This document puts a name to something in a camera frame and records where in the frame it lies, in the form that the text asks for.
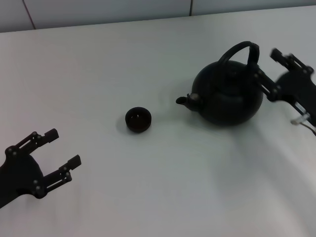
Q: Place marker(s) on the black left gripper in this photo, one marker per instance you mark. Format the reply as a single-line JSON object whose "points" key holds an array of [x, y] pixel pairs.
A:
{"points": [[18, 176]]}

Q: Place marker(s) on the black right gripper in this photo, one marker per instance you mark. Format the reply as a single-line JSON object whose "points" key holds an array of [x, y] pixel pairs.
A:
{"points": [[298, 89]]}

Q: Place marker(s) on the small black teacup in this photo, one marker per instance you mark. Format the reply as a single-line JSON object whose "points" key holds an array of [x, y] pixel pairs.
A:
{"points": [[137, 120]]}

